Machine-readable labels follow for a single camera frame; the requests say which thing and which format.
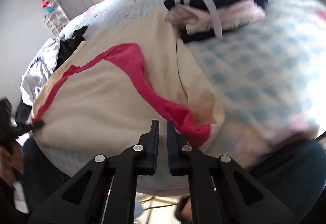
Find dark slipper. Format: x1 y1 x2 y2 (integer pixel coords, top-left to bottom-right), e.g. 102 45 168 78
175 196 192 223

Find blue checkered floral bedspread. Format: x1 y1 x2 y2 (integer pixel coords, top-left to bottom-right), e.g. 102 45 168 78
37 0 326 196

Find person's left hand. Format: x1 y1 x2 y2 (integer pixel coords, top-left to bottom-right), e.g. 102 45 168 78
1 141 24 188

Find navy and pink folded clothes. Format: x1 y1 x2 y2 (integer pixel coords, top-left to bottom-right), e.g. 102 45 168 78
164 0 268 43

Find red blue plush toy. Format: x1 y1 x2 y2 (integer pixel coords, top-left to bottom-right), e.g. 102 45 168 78
41 0 57 13

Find white wall shelf rack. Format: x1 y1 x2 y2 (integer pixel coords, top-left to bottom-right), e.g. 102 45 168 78
43 11 69 36

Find person's dark jeans leg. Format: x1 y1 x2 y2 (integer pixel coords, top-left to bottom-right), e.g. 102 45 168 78
250 141 325 221

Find white garment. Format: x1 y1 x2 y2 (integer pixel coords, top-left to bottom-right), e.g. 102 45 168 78
20 38 61 106

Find cream and pink shirt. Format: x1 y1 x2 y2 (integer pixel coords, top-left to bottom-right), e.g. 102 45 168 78
32 9 225 153

